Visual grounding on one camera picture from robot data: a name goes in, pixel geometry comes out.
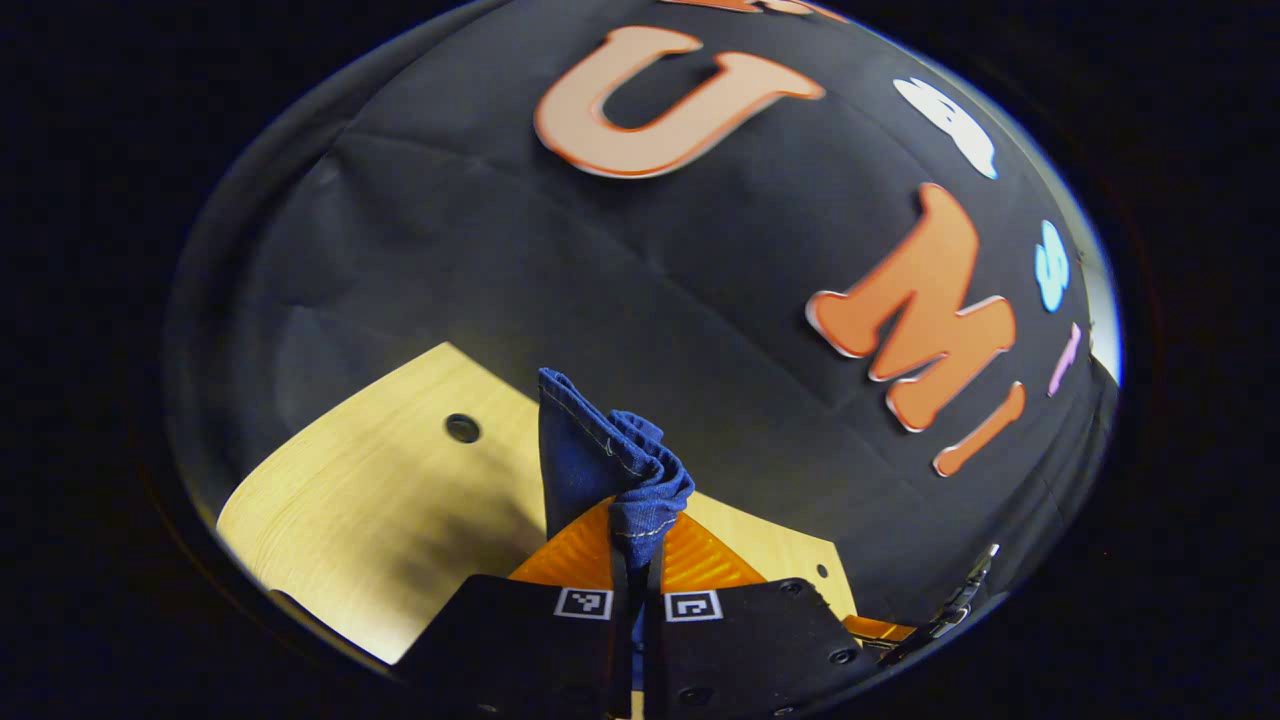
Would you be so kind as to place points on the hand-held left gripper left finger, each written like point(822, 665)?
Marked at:
point(540, 650)

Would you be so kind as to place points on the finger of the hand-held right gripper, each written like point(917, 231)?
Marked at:
point(880, 629)

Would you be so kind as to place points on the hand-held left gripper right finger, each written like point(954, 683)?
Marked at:
point(740, 650)

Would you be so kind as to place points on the blue jeans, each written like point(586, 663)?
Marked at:
point(600, 460)

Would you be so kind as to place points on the black backdrop cloth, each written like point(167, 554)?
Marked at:
point(600, 280)

